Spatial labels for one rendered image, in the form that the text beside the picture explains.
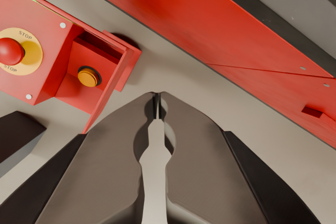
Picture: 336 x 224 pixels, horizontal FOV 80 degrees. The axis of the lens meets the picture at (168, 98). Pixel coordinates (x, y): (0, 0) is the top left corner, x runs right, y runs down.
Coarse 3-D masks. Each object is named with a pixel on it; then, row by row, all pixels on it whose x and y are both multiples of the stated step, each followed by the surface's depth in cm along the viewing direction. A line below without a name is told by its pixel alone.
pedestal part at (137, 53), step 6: (114, 36) 95; (120, 42) 95; (126, 42) 96; (132, 48) 96; (132, 54) 97; (138, 54) 97; (132, 60) 98; (126, 66) 98; (132, 66) 98; (126, 72) 98; (120, 78) 99; (126, 78) 99; (120, 84) 99; (120, 90) 111
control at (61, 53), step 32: (0, 0) 30; (32, 0) 30; (32, 32) 31; (64, 32) 32; (96, 32) 26; (64, 64) 37; (96, 64) 37; (32, 96) 33; (64, 96) 41; (96, 96) 41
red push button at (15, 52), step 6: (0, 42) 28; (6, 42) 28; (12, 42) 29; (18, 42) 29; (0, 48) 28; (6, 48) 28; (12, 48) 29; (18, 48) 29; (0, 54) 29; (6, 54) 29; (12, 54) 29; (18, 54) 29; (24, 54) 31; (0, 60) 29; (6, 60) 29; (12, 60) 29; (18, 60) 29
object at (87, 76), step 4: (84, 68) 38; (88, 68) 38; (80, 72) 38; (84, 72) 37; (88, 72) 38; (92, 72) 38; (80, 76) 38; (84, 76) 38; (88, 76) 38; (92, 76) 38; (96, 76) 38; (80, 80) 39; (84, 80) 39; (88, 80) 39; (92, 80) 38; (96, 80) 38; (84, 84) 39; (88, 84) 39; (92, 84) 39
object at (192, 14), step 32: (128, 0) 68; (160, 0) 47; (192, 0) 36; (224, 0) 30; (160, 32) 93; (192, 32) 58; (224, 32) 43; (256, 32) 33; (224, 64) 76; (256, 64) 51; (288, 64) 39; (256, 96) 109; (288, 96) 64; (320, 96) 46; (320, 128) 86
